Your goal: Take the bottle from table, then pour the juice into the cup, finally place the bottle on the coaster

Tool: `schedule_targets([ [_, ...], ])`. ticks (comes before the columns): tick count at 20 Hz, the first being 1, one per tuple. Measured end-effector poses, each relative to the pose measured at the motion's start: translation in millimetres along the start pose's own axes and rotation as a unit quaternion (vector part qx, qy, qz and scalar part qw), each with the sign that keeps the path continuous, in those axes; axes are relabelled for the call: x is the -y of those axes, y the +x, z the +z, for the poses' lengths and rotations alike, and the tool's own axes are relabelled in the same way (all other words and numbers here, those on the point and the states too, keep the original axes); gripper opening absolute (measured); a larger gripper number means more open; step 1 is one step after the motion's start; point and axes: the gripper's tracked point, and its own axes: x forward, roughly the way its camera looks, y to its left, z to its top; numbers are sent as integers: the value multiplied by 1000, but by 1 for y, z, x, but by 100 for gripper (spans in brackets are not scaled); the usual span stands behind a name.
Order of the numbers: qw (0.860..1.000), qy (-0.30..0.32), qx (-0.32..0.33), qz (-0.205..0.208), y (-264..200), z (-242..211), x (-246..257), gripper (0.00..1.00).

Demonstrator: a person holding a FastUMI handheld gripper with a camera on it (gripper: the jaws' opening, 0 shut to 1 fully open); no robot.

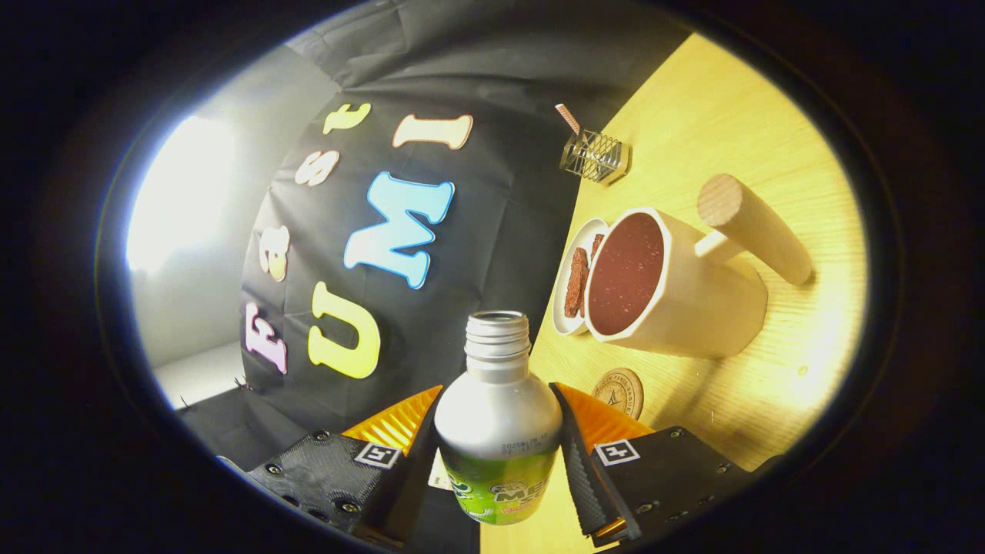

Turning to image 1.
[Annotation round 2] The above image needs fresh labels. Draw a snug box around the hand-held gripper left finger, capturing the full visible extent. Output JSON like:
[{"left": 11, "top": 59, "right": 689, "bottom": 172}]
[{"left": 246, "top": 385, "right": 444, "bottom": 551}]

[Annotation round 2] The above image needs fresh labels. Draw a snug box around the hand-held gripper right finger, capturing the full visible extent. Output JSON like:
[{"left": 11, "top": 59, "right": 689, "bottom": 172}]
[{"left": 549, "top": 382, "right": 759, "bottom": 549}]

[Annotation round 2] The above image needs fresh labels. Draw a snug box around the round cork coaster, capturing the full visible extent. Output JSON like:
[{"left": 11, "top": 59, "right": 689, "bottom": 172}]
[{"left": 592, "top": 368, "right": 645, "bottom": 420}]

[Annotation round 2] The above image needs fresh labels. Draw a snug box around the silver juice bottle green label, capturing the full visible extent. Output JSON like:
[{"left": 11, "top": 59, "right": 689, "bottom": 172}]
[{"left": 434, "top": 310, "right": 563, "bottom": 526}]

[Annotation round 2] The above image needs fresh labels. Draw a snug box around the white cup with wooden handle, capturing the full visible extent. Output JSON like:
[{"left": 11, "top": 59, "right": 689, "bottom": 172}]
[{"left": 583, "top": 174, "right": 813, "bottom": 360}]

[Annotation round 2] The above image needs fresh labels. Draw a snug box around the white round plate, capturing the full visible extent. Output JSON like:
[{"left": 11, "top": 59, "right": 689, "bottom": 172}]
[{"left": 552, "top": 219, "right": 610, "bottom": 337}]

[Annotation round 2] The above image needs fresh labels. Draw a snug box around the black backdrop cloth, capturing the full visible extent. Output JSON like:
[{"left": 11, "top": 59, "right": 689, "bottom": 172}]
[{"left": 177, "top": 0, "right": 693, "bottom": 554}]

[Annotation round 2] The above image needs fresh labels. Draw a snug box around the wooden table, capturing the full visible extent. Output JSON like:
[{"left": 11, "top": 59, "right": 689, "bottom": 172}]
[{"left": 481, "top": 32, "right": 869, "bottom": 554}]

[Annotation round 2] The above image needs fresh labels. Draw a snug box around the wire mesh holder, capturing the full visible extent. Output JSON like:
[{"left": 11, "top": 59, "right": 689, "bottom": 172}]
[{"left": 559, "top": 129, "right": 632, "bottom": 185}]

